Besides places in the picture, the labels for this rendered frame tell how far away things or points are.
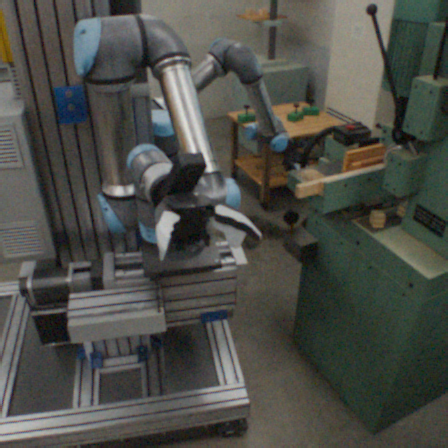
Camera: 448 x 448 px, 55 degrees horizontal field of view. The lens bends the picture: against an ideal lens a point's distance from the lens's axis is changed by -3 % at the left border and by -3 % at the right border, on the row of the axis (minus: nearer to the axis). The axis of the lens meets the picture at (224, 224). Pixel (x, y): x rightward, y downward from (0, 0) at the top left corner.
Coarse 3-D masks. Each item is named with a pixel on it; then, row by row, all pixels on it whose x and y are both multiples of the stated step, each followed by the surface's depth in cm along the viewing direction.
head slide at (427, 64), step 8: (432, 24) 117; (440, 24) 116; (432, 32) 118; (440, 32) 115; (432, 40) 118; (424, 48) 121; (432, 48) 119; (424, 56) 122; (432, 56) 120; (424, 64) 123; (432, 64) 120; (424, 72) 124; (432, 72) 121; (416, 144) 133
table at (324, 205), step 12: (312, 168) 157; (324, 168) 158; (336, 168) 158; (288, 180) 157; (300, 180) 150; (348, 192) 144; (360, 192) 146; (372, 192) 149; (384, 192) 152; (312, 204) 147; (324, 204) 141; (336, 204) 144; (348, 204) 147
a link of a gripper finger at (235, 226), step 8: (216, 208) 70; (224, 208) 70; (216, 216) 69; (224, 216) 68; (232, 216) 68; (240, 216) 69; (216, 224) 71; (224, 224) 70; (232, 224) 68; (240, 224) 67; (248, 224) 67; (224, 232) 71; (232, 232) 70; (240, 232) 69; (248, 232) 67; (256, 232) 66; (232, 240) 71; (240, 240) 70
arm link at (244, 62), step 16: (240, 48) 165; (240, 64) 165; (256, 64) 166; (240, 80) 170; (256, 80) 168; (256, 96) 174; (256, 112) 180; (272, 112) 181; (272, 128) 185; (272, 144) 188
